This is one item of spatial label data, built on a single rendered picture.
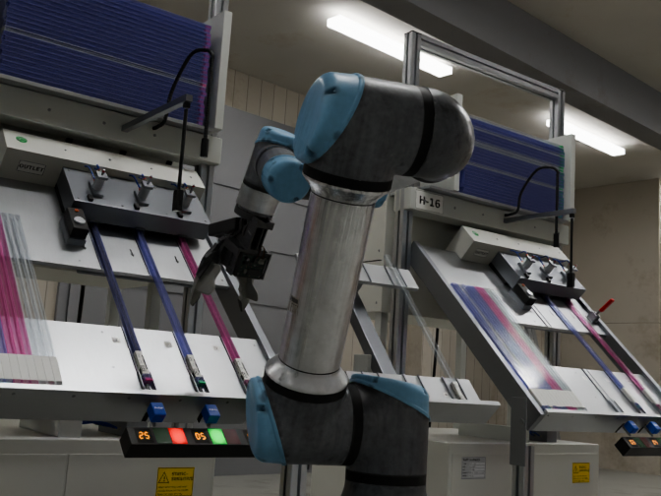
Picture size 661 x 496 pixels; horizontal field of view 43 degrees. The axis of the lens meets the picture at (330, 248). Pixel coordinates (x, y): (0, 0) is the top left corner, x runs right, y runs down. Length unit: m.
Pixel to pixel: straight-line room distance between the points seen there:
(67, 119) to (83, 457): 0.77
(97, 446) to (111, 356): 0.31
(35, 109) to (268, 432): 1.15
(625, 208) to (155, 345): 8.91
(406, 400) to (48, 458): 0.88
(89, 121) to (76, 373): 0.74
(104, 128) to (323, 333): 1.13
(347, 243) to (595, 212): 9.46
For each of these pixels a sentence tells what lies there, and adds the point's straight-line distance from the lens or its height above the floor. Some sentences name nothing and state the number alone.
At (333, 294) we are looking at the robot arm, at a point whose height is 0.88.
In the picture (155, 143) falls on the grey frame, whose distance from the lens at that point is 2.16.
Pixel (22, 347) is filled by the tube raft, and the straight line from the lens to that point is 1.56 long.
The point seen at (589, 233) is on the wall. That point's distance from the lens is 10.46.
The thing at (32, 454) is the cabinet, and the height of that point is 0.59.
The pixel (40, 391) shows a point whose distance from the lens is 1.49.
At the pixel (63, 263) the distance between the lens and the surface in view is 1.81.
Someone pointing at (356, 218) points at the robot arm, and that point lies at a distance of 1.06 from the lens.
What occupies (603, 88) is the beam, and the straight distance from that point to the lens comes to 6.61.
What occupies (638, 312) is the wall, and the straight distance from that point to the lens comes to 10.04.
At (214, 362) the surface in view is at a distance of 1.73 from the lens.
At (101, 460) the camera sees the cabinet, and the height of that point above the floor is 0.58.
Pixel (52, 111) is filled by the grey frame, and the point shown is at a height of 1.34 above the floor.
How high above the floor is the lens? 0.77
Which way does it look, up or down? 9 degrees up
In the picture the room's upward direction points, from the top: 4 degrees clockwise
